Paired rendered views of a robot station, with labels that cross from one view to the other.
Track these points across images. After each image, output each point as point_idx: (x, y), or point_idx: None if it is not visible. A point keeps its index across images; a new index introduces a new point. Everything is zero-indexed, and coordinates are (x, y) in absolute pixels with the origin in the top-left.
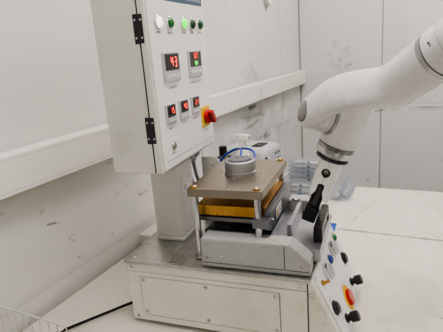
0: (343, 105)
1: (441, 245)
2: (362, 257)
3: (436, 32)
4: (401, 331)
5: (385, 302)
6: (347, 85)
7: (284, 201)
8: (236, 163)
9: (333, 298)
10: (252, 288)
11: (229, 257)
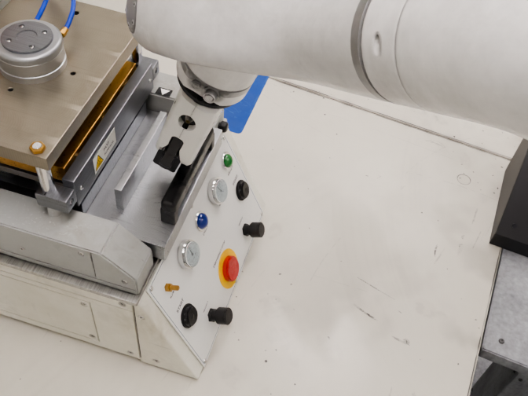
0: (200, 59)
1: (423, 143)
2: (290, 156)
3: (398, 27)
4: (291, 333)
5: (291, 267)
6: (213, 13)
7: (127, 118)
8: (12, 56)
9: (188, 299)
10: (45, 287)
11: (0, 241)
